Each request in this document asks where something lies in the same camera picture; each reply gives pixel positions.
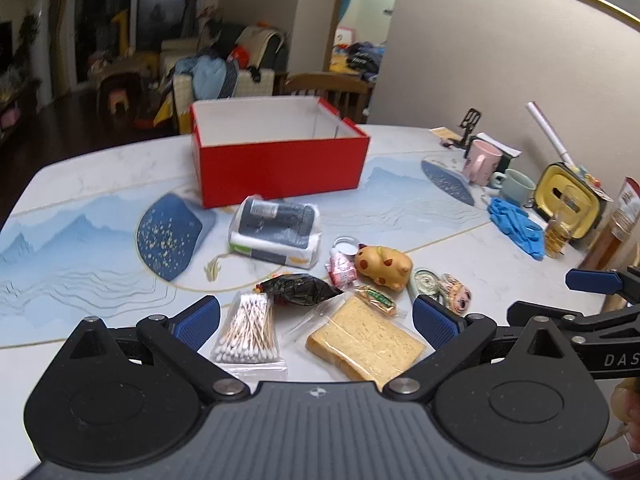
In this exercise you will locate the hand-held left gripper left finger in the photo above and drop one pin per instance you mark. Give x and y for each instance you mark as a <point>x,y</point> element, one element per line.
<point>197,322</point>

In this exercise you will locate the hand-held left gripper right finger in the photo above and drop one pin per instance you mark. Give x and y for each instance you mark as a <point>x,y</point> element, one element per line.
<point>435,322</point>

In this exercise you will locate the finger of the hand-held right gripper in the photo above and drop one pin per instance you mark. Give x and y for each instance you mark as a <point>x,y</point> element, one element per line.
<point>550,311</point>
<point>595,280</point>

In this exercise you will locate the light blue correction tape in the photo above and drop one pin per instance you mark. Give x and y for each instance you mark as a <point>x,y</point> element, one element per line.
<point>425,282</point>

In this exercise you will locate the bag of cotton swabs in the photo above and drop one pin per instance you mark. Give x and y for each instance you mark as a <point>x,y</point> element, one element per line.
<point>250,330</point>

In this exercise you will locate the green candy bar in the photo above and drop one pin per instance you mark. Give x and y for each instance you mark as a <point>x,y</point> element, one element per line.
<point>377,300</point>

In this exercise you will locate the bagged bread slice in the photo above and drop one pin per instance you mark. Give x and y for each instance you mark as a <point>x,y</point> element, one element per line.
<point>365,340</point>

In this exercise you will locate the yellow spotted pig toy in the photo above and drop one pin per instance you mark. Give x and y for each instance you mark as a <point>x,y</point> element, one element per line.
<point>385,265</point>

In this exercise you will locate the black snack packet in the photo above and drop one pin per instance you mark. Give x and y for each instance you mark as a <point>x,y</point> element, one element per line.
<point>300,290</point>

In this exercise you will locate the pink printed snack packet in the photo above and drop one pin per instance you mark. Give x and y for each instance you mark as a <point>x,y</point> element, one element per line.
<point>341,267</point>

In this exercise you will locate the white bottle cap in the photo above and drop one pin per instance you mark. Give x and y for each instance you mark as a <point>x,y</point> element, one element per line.
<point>350,246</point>

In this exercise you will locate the dark blue packet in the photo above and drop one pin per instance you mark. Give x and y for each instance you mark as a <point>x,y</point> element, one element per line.
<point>275,227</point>

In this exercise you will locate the red cardboard box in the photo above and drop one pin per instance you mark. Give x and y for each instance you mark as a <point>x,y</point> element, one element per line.
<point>280,170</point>

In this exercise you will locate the person's right hand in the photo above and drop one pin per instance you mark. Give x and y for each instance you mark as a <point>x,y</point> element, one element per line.
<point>629,410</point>

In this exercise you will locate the glass of amber liquid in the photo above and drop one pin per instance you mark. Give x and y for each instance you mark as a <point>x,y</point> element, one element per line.
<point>557,237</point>

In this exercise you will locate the amber glass bottle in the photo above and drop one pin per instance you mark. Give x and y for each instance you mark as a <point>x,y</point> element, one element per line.
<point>625,210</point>

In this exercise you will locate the blue rubber gloves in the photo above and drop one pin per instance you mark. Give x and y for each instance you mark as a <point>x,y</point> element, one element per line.
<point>515,225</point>

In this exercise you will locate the yellow and black case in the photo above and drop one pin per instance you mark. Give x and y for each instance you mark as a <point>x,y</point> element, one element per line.
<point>550,185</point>

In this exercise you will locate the pale green mug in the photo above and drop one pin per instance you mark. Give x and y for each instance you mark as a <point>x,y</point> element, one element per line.
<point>517,187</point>

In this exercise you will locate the black and white box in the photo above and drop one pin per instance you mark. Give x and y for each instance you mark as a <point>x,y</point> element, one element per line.
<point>507,152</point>

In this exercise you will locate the white paper roll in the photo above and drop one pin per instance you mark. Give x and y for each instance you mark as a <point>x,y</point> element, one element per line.
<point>547,132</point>

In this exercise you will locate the pink mug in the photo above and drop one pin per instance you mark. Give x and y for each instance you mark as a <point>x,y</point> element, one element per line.
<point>482,162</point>

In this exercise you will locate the yellow paper cards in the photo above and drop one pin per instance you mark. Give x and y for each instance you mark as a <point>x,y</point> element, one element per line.
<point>442,133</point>

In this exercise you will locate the black phone stand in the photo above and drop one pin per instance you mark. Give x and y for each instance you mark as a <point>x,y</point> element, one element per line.
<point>471,120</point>

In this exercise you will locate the sofa with cream cover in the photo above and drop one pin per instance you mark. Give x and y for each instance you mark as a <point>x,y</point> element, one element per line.
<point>185,90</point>

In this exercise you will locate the pink stool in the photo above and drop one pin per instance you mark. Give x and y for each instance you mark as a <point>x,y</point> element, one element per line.
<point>120,100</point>

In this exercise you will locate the light blue clothing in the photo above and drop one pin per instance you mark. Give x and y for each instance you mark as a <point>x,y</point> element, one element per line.
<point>207,77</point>

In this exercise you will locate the wooden chair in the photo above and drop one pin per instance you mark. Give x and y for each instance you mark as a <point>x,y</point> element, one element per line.
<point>325,85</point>

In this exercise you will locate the brown low table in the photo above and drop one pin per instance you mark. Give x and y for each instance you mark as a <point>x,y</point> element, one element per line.
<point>125,67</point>

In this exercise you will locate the pile of dark clothes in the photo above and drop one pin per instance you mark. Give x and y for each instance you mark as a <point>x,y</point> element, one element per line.
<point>365,57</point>

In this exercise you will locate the beige blanket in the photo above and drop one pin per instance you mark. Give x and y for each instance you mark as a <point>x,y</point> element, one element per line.
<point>260,40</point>

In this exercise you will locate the pink framed drawing board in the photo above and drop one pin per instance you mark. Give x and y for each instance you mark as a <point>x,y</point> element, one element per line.
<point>345,35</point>

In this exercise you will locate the yellow giraffe toy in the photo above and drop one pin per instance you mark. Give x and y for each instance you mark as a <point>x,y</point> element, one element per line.
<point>120,25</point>

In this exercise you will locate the dark leafy plant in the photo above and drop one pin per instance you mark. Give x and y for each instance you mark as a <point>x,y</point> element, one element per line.
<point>25,30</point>

